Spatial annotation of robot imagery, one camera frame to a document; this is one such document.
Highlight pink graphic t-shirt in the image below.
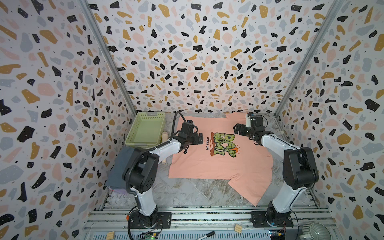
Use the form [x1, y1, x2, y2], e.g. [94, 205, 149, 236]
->
[169, 113, 273, 206]

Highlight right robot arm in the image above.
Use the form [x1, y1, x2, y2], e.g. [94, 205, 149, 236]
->
[234, 113, 319, 228]

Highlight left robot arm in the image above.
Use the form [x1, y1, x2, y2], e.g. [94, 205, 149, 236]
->
[122, 120, 203, 228]

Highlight green plastic basket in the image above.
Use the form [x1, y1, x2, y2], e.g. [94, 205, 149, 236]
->
[125, 112, 166, 149]

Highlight folded grey t-shirt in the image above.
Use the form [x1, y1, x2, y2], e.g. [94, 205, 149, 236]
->
[105, 146, 140, 195]

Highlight right wooden block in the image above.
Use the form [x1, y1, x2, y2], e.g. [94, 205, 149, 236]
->
[234, 224, 243, 234]

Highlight wooden block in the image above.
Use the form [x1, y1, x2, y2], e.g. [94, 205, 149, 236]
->
[234, 224, 243, 234]
[106, 231, 115, 240]

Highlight green circuit board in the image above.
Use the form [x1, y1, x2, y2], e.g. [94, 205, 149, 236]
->
[138, 232, 159, 240]

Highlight right circuit board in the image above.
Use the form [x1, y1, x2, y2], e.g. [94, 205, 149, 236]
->
[269, 231, 286, 240]

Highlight white desk fan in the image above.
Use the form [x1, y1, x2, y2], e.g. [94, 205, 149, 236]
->
[299, 222, 332, 240]

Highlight left wooden block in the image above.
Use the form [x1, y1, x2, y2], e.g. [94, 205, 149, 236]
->
[106, 231, 115, 240]

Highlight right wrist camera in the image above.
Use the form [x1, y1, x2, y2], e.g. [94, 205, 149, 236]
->
[246, 113, 256, 128]

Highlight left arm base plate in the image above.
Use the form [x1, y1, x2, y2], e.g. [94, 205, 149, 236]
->
[129, 211, 172, 229]

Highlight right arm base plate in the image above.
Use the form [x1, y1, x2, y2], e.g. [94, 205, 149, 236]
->
[251, 211, 294, 228]

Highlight aluminium rail frame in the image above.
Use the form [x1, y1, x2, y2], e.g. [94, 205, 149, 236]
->
[81, 205, 342, 240]

